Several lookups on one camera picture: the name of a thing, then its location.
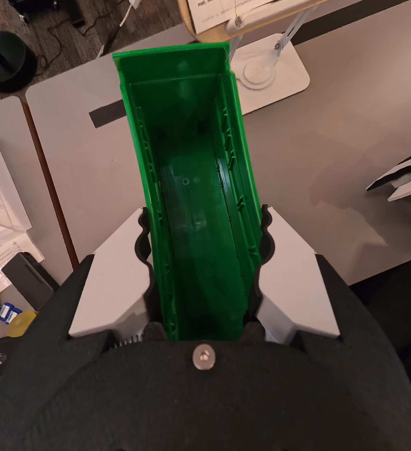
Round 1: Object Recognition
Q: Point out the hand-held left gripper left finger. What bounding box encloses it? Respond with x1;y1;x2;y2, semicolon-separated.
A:
69;207;155;342

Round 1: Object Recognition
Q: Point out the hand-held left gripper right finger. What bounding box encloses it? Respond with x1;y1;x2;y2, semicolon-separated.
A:
253;204;341;346

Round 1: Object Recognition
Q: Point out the green plastic bin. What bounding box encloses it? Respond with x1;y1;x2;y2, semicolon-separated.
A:
112;42;263;342

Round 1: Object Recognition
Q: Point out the black charger box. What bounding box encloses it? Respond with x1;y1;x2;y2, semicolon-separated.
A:
1;252;59;311

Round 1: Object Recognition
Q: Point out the yellow rubber ball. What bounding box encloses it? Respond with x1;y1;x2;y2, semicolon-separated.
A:
7;311;37;338

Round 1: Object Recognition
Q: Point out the black power adapter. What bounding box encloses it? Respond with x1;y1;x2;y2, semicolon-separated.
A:
0;336;20;378

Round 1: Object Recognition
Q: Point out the white square tray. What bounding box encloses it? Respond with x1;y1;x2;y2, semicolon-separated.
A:
232;33;310;115

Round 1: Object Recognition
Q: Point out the clear plastic bin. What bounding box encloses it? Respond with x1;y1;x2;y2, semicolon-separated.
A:
0;127;32;231

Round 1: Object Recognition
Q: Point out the clear glass cup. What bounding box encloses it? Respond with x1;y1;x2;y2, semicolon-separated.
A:
242;60;274;90

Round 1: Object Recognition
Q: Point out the grey tape strip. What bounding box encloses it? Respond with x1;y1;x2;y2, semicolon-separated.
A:
89;100;126;129

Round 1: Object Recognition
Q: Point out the dark green round base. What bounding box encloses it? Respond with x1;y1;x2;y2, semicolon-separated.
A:
0;31;39;94

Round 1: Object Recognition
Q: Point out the black floor cable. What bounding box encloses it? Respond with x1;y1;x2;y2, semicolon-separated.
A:
45;7;121;67

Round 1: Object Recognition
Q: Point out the white floor cable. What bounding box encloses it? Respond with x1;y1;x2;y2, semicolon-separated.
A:
98;0;138;58

